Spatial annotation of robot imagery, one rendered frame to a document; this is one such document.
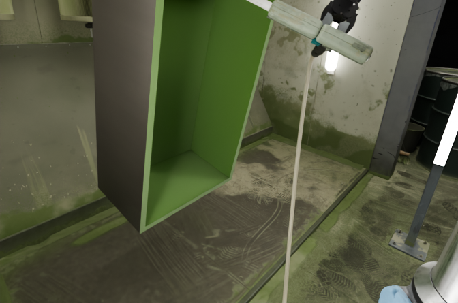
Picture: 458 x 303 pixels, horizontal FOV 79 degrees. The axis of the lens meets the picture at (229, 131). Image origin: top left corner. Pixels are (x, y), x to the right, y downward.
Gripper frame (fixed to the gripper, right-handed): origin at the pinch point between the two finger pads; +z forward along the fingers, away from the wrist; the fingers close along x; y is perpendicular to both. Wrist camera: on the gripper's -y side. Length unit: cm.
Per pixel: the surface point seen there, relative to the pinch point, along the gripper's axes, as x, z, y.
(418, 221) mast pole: -112, 41, 91
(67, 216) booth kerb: 79, 138, 72
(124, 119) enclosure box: 49, 52, 11
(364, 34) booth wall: -43, -74, 168
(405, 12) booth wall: -58, -94, 148
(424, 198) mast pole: -105, 26, 87
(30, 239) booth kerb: 87, 151, 57
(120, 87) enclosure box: 53, 42, 7
